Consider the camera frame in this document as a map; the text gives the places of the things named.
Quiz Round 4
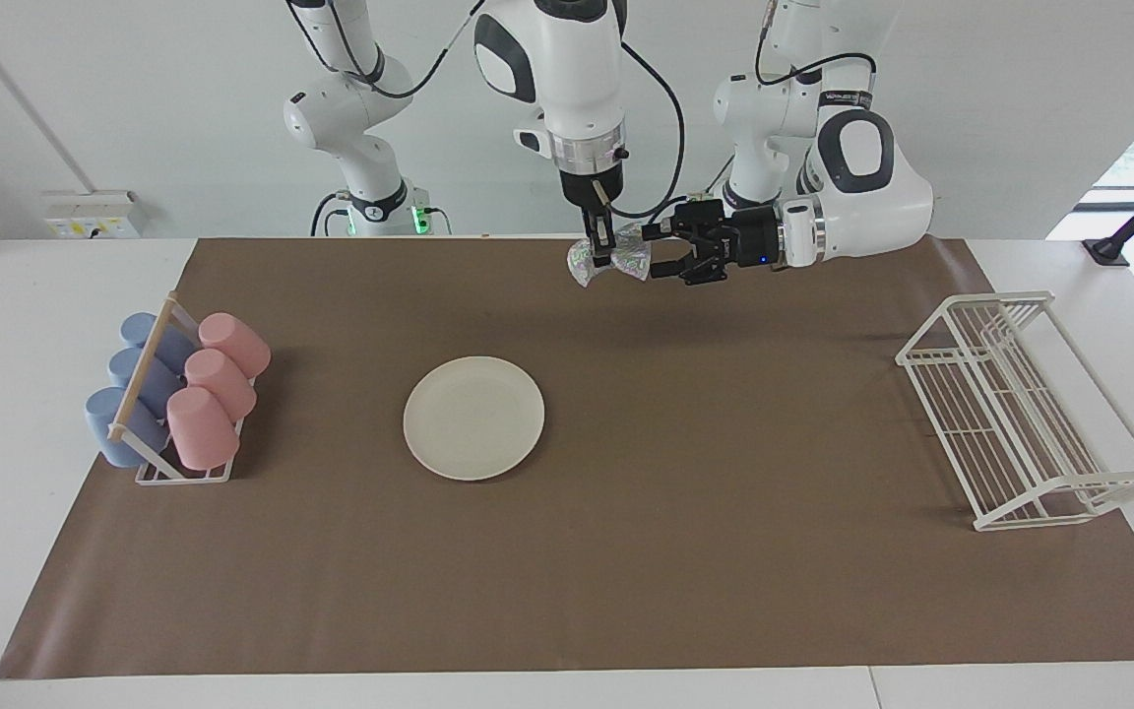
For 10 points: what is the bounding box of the round cream plate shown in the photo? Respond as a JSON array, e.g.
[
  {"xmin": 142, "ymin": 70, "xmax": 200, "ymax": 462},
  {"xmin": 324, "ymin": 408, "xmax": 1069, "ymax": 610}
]
[{"xmin": 403, "ymin": 355, "xmax": 545, "ymax": 482}]

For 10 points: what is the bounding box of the brown table mat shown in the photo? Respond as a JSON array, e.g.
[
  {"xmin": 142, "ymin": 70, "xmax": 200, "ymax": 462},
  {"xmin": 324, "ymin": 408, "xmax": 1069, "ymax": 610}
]
[{"xmin": 0, "ymin": 236, "xmax": 1134, "ymax": 680}]

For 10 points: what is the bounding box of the pink plastic cup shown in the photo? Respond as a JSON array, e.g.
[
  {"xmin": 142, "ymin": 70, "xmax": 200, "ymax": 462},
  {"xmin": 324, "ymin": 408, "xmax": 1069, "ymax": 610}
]
[
  {"xmin": 166, "ymin": 386, "xmax": 240, "ymax": 472},
  {"xmin": 198, "ymin": 312, "xmax": 272, "ymax": 380},
  {"xmin": 184, "ymin": 349, "xmax": 258, "ymax": 422}
]

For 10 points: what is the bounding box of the blue plastic cup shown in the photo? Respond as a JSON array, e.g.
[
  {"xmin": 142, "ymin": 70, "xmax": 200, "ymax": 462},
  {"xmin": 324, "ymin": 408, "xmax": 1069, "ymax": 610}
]
[
  {"xmin": 108, "ymin": 347, "xmax": 184, "ymax": 415},
  {"xmin": 120, "ymin": 312, "xmax": 199, "ymax": 373},
  {"xmin": 85, "ymin": 387, "xmax": 172, "ymax": 468}
]

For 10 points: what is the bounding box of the cup rack with wooden rod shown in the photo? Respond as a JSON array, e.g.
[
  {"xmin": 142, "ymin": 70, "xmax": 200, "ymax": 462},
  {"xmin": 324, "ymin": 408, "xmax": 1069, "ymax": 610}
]
[{"xmin": 107, "ymin": 291, "xmax": 245, "ymax": 485}]

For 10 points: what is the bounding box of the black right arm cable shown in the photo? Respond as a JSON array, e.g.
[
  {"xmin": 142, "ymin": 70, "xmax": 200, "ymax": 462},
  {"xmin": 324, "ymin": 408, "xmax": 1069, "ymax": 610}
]
[{"xmin": 289, "ymin": 0, "xmax": 687, "ymax": 220}]

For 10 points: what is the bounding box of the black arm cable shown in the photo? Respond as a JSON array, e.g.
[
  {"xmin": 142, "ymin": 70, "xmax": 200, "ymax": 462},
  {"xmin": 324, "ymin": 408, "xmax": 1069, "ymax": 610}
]
[
  {"xmin": 754, "ymin": 0, "xmax": 878, "ymax": 99},
  {"xmin": 289, "ymin": 0, "xmax": 687, "ymax": 220}
]

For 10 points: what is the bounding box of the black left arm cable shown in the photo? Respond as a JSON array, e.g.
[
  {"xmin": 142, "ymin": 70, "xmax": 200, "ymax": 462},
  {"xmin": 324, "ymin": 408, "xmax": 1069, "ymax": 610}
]
[{"xmin": 754, "ymin": 0, "xmax": 878, "ymax": 99}]

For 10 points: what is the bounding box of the white wire dish rack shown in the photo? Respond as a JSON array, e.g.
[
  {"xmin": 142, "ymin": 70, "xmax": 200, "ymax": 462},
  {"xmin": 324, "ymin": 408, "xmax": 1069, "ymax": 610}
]
[{"xmin": 896, "ymin": 290, "xmax": 1134, "ymax": 533}]

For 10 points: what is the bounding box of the white wall socket box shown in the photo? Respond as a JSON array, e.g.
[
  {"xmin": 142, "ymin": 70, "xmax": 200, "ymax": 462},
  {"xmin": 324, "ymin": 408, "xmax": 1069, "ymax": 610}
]
[{"xmin": 42, "ymin": 190, "xmax": 148, "ymax": 239}]

